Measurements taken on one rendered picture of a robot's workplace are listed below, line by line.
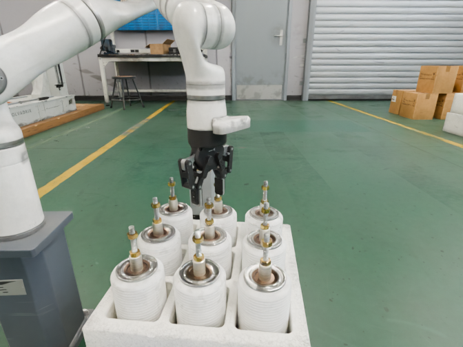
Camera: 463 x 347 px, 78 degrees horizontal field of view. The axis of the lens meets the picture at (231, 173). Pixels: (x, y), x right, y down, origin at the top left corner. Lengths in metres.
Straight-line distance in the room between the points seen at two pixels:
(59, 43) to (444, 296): 1.11
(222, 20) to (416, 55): 5.87
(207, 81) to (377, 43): 5.54
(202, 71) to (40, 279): 0.50
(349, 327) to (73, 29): 0.89
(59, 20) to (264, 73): 4.95
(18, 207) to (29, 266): 0.11
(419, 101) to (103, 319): 3.88
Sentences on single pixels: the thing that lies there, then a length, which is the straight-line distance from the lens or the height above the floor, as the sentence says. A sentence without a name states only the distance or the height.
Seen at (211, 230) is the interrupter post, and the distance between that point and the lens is 0.63.
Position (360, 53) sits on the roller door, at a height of 0.80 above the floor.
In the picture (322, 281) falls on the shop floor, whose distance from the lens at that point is 0.96.
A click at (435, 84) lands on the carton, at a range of 4.14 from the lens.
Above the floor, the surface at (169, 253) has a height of 0.22.
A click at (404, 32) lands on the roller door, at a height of 1.12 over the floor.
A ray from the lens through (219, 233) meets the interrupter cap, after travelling 0.66.
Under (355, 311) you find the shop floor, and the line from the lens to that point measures 0.90.
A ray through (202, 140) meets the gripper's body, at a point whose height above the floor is 0.48.
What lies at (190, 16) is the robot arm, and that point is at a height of 0.68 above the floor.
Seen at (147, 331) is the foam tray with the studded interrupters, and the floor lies 0.18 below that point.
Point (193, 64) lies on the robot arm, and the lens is 0.51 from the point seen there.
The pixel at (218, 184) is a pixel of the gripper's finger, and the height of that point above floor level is 0.36.
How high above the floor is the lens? 0.60
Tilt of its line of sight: 21 degrees down
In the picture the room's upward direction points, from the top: straight up
